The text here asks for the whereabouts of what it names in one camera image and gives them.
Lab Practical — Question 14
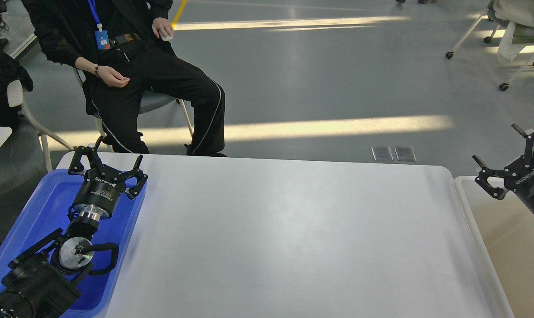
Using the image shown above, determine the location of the white plastic bin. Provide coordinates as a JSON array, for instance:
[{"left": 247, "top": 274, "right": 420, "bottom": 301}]
[{"left": 453, "top": 176, "right": 534, "bottom": 318}]

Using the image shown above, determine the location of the blue plastic tray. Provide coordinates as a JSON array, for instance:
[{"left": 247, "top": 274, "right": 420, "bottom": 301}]
[{"left": 0, "top": 169, "right": 146, "bottom": 318}]

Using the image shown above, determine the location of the seated person in black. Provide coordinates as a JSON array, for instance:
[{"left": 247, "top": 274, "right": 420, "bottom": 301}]
[{"left": 23, "top": 0, "right": 225, "bottom": 157}]

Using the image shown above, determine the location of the white wheeled chair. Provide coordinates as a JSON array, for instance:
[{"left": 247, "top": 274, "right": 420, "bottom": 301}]
[{"left": 445, "top": 0, "right": 534, "bottom": 92}]

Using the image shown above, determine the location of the left floor outlet plate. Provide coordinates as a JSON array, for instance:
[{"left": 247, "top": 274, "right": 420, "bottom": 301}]
[{"left": 371, "top": 146, "right": 394, "bottom": 162}]

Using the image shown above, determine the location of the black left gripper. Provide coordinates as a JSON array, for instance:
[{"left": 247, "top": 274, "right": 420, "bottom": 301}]
[{"left": 68, "top": 136, "right": 148, "bottom": 219}]

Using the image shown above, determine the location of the right floor outlet plate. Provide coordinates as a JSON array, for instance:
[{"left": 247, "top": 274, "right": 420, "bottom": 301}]
[{"left": 394, "top": 146, "right": 417, "bottom": 162}]

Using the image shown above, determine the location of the floor outlet plate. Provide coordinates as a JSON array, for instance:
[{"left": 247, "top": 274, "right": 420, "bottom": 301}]
[
  {"left": 394, "top": 146, "right": 417, "bottom": 162},
  {"left": 371, "top": 146, "right": 394, "bottom": 162}
]

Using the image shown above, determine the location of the grey office chair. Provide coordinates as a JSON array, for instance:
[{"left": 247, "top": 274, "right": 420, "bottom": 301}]
[{"left": 73, "top": 26, "right": 194, "bottom": 153}]

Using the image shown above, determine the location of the white chair with black coat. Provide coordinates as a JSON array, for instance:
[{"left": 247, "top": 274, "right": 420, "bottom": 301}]
[{"left": 0, "top": 46, "right": 73, "bottom": 172}]

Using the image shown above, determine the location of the standing person in black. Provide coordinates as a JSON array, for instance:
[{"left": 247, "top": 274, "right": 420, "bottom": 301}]
[{"left": 396, "top": 0, "right": 438, "bottom": 4}]

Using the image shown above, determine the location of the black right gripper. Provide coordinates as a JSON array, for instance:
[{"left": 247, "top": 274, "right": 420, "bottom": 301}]
[{"left": 472, "top": 123, "right": 534, "bottom": 216}]

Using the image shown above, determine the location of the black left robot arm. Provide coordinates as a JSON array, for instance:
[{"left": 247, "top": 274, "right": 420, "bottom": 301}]
[{"left": 0, "top": 140, "right": 148, "bottom": 318}]

